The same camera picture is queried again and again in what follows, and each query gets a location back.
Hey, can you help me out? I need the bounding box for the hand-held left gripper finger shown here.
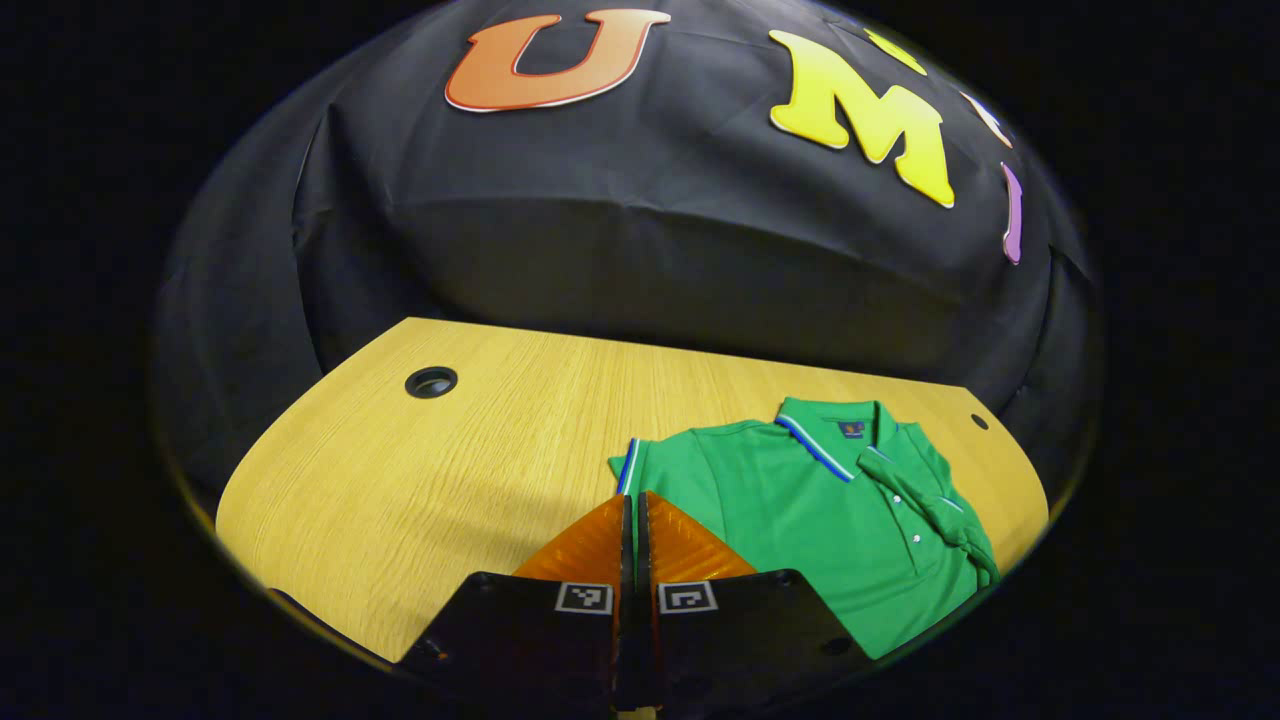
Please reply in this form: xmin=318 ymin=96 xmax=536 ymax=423
xmin=637 ymin=490 xmax=881 ymax=716
xmin=395 ymin=492 xmax=637 ymax=716

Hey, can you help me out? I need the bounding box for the green T-shirt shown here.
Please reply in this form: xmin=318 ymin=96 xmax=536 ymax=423
xmin=608 ymin=397 xmax=1002 ymax=662

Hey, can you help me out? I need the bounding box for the black backdrop cloth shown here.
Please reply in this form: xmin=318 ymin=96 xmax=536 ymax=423
xmin=150 ymin=0 xmax=1106 ymax=501

